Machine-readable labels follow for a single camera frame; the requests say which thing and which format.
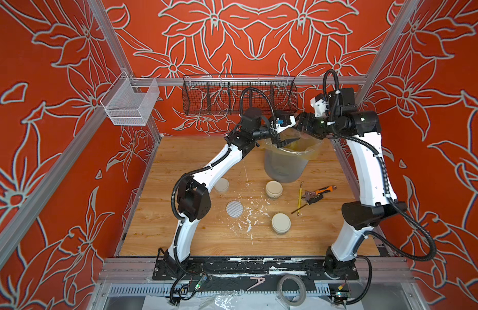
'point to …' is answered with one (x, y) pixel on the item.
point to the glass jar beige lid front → (281, 223)
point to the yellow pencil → (300, 198)
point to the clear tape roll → (303, 292)
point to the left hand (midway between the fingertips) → (294, 121)
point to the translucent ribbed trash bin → (283, 166)
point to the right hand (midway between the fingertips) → (297, 123)
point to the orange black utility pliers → (309, 194)
